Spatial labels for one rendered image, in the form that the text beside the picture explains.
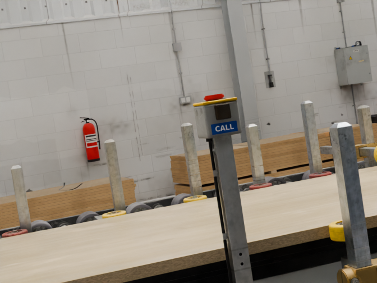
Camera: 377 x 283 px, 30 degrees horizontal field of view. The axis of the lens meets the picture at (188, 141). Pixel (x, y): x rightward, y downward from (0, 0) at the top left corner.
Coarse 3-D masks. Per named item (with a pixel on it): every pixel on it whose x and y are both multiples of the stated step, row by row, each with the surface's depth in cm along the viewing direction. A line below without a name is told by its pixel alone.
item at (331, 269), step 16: (320, 240) 165; (256, 256) 161; (272, 256) 162; (288, 256) 164; (304, 256) 164; (320, 256) 165; (336, 256) 166; (176, 272) 156; (192, 272) 157; (208, 272) 158; (224, 272) 159; (256, 272) 161; (272, 272) 162; (288, 272) 163; (304, 272) 164; (320, 272) 165; (336, 272) 166
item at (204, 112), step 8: (200, 104) 134; (208, 104) 133; (232, 104) 134; (200, 112) 135; (208, 112) 133; (232, 112) 134; (200, 120) 136; (208, 120) 133; (216, 120) 133; (224, 120) 134; (232, 120) 134; (200, 128) 136; (208, 128) 133; (240, 128) 135; (200, 136) 137; (208, 136) 133; (216, 136) 133
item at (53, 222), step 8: (328, 168) 319; (280, 176) 315; (288, 176) 314; (296, 176) 315; (240, 184) 308; (248, 184) 309; (208, 192) 304; (152, 200) 299; (160, 200) 298; (168, 200) 299; (112, 208) 294; (72, 216) 288; (56, 224) 286; (72, 224) 288; (0, 232) 280
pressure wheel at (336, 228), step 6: (336, 222) 159; (342, 222) 159; (330, 228) 156; (336, 228) 154; (342, 228) 154; (330, 234) 157; (336, 234) 155; (342, 234) 154; (336, 240) 155; (342, 240) 154
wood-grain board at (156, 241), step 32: (256, 192) 232; (288, 192) 221; (320, 192) 211; (96, 224) 216; (128, 224) 206; (160, 224) 197; (192, 224) 189; (256, 224) 175; (288, 224) 169; (320, 224) 163; (0, 256) 186; (32, 256) 178; (64, 256) 172; (96, 256) 166; (128, 256) 160; (160, 256) 155; (192, 256) 152; (224, 256) 154
